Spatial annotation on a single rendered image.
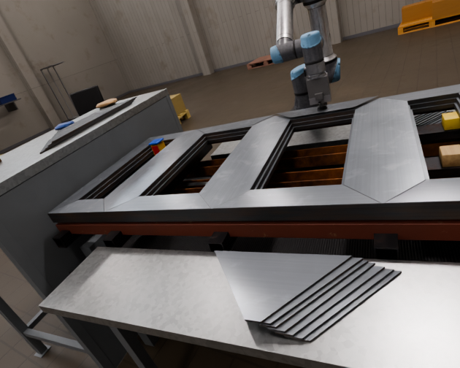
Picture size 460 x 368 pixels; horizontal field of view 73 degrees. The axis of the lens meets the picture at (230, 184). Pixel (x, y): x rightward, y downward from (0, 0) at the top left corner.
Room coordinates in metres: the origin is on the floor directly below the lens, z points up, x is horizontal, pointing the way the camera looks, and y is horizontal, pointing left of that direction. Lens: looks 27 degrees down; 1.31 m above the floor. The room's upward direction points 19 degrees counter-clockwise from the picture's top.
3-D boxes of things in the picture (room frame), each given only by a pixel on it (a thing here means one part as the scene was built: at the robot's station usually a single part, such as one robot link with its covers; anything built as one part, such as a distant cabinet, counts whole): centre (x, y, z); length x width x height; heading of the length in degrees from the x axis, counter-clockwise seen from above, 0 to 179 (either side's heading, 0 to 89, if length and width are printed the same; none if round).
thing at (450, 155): (0.74, -0.62, 0.79); 0.06 x 0.05 x 0.04; 149
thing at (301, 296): (0.49, -0.04, 0.77); 0.45 x 0.20 x 0.04; 59
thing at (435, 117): (1.23, -0.84, 0.70); 0.39 x 0.12 x 0.04; 59
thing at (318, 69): (1.26, -0.47, 1.04); 0.08 x 0.08 x 0.05
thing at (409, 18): (6.58, -5.09, 0.22); 1.22 x 0.87 x 0.44; 52
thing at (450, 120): (0.93, -0.79, 0.79); 0.06 x 0.05 x 0.04; 149
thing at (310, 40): (1.27, -0.48, 1.12); 0.09 x 0.08 x 0.11; 153
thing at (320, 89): (1.25, -0.47, 0.97); 0.10 x 0.09 x 0.16; 153
